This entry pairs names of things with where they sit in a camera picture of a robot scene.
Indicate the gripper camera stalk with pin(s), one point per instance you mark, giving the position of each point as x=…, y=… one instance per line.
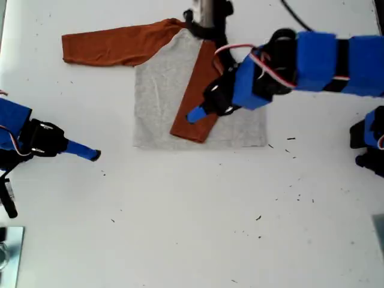
x=226, y=45

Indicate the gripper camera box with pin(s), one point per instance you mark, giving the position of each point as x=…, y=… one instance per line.
x=205, y=12
x=10, y=207

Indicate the grey t-shirt with brown sleeves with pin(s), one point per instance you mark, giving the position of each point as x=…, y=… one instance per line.
x=156, y=90

